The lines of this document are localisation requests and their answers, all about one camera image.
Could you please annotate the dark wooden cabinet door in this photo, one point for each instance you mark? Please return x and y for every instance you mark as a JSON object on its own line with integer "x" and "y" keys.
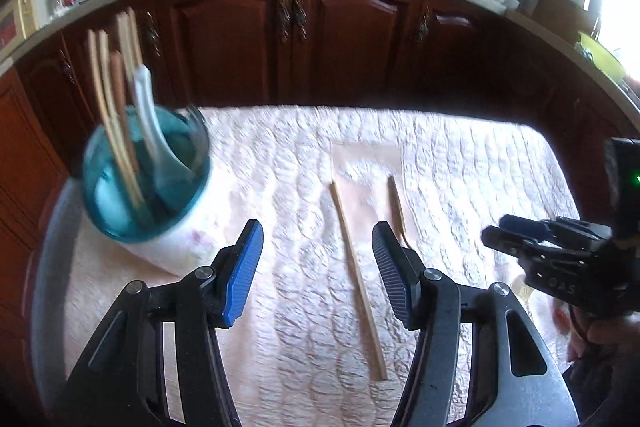
{"x": 360, "y": 47}
{"x": 230, "y": 47}
{"x": 462, "y": 57}
{"x": 160, "y": 72}

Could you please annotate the green plastic bowl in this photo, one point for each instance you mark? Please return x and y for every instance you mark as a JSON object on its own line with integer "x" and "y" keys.
{"x": 602, "y": 57}

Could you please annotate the reddish wooden side cabinet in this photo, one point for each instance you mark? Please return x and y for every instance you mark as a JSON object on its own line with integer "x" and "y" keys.
{"x": 30, "y": 157}

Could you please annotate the cream quilted tablecloth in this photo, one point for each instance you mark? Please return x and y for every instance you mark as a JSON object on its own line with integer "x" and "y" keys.
{"x": 300, "y": 187}

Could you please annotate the brown cutting board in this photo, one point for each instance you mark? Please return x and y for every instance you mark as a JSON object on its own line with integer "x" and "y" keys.
{"x": 565, "y": 17}

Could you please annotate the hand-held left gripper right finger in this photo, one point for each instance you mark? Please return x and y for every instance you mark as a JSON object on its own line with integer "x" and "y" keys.
{"x": 392, "y": 277}

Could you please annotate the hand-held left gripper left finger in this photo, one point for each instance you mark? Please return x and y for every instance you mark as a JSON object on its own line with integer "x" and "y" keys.
{"x": 245, "y": 272}

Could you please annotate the cream microwave oven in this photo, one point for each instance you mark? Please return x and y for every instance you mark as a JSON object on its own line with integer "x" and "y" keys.
{"x": 20, "y": 14}

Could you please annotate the person's right hand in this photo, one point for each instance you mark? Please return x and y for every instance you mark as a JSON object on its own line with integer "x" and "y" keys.
{"x": 620, "y": 332}

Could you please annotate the white ceramic spoon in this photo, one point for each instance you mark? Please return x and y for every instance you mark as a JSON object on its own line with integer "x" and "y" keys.
{"x": 165, "y": 157}

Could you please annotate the teal rimmed white utensil holder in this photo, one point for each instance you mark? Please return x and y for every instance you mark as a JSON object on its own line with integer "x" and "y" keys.
{"x": 165, "y": 247}

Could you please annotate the small white bowl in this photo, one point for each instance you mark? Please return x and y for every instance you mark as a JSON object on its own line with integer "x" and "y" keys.
{"x": 511, "y": 2}

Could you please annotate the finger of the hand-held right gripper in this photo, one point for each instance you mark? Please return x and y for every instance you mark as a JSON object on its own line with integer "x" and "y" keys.
{"x": 525, "y": 227}
{"x": 502, "y": 241}

